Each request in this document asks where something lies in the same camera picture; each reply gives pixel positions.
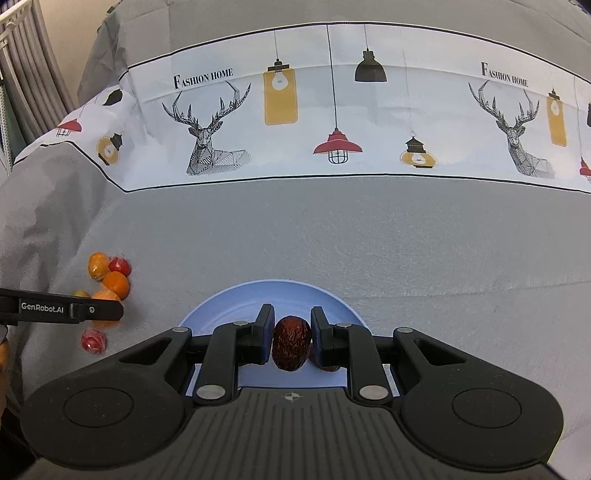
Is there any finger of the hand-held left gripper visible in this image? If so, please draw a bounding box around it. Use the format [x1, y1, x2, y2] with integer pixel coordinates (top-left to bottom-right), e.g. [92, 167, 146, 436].
[0, 288, 112, 321]

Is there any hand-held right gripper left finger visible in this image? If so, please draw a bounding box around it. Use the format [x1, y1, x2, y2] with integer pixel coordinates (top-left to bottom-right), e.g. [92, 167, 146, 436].
[119, 304, 276, 404]

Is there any light blue plate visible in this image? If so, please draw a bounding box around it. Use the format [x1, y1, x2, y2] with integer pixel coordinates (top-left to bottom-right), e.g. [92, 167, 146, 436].
[177, 278, 398, 398]

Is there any dark green cloth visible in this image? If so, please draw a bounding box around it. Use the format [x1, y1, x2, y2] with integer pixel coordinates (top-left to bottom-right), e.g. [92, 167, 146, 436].
[0, 76, 26, 158]

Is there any grey curtain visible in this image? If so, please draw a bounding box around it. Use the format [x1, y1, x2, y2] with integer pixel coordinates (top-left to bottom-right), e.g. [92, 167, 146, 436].
[0, 0, 77, 160]

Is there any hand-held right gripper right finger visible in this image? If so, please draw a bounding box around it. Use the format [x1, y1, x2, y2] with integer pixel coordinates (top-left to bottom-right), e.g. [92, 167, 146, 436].
[310, 305, 462, 401]

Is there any dried red date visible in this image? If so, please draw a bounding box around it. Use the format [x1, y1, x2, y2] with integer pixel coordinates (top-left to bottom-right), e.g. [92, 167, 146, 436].
[271, 315, 312, 371]
[308, 342, 342, 373]

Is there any bare orange mandarin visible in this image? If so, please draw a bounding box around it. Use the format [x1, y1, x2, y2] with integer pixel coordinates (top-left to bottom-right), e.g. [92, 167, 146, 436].
[102, 271, 131, 300]
[90, 290, 123, 329]

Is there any plastic-wrapped orange mandarin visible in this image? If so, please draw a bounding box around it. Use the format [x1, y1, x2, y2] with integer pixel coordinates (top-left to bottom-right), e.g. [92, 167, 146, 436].
[88, 251, 112, 280]

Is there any grey printed bed sheet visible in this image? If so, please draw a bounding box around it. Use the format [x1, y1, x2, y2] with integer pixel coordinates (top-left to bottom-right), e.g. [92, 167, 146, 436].
[0, 0, 591, 467]

